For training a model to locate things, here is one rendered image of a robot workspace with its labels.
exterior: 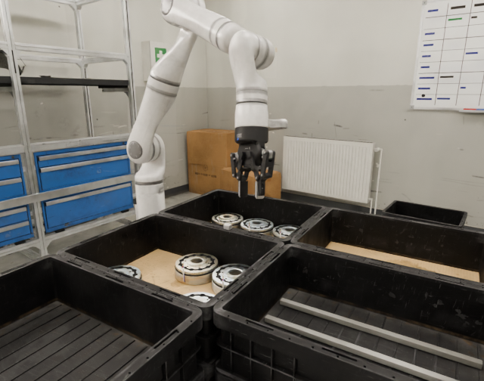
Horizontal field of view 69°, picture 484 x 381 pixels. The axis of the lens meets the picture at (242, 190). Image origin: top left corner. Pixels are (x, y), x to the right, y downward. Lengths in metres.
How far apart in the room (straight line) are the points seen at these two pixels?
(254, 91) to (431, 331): 0.58
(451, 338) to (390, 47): 3.23
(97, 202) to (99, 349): 2.29
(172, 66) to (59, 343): 0.74
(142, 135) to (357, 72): 2.99
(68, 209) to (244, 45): 2.24
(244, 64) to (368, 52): 3.09
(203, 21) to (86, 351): 0.74
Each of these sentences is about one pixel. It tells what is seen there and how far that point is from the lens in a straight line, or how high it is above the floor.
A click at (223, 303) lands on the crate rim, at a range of 0.59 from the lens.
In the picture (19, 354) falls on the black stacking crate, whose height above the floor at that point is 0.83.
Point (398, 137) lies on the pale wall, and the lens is 3.74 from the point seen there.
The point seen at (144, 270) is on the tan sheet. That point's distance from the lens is 0.93.
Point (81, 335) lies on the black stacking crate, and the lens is 0.75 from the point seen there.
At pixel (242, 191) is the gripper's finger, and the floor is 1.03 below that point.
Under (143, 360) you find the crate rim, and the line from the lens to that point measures 0.50.
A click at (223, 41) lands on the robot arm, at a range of 0.88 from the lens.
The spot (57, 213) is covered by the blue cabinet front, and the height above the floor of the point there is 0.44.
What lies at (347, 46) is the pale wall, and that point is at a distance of 3.92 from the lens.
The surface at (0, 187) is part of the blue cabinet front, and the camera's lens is 2.63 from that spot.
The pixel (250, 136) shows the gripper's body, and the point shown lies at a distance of 0.77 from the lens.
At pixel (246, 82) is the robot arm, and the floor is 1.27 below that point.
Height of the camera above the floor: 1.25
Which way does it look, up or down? 15 degrees down
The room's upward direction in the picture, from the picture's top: straight up
